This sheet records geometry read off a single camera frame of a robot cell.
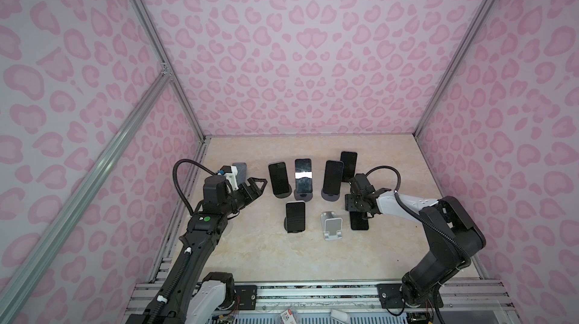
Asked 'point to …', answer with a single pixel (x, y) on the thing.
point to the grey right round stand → (330, 197)
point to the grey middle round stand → (302, 197)
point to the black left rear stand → (281, 187)
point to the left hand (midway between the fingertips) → (261, 182)
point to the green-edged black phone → (356, 221)
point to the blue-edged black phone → (333, 177)
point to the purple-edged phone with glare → (303, 175)
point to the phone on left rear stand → (278, 170)
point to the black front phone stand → (285, 225)
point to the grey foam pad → (241, 173)
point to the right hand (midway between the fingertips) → (355, 202)
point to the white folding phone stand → (332, 225)
